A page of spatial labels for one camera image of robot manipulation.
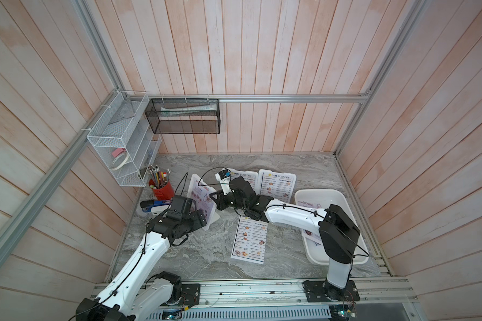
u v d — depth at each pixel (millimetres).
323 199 977
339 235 483
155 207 911
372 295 735
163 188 929
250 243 861
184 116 1025
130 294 408
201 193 839
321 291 730
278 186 884
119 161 815
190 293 733
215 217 952
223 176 715
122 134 775
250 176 858
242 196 629
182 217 596
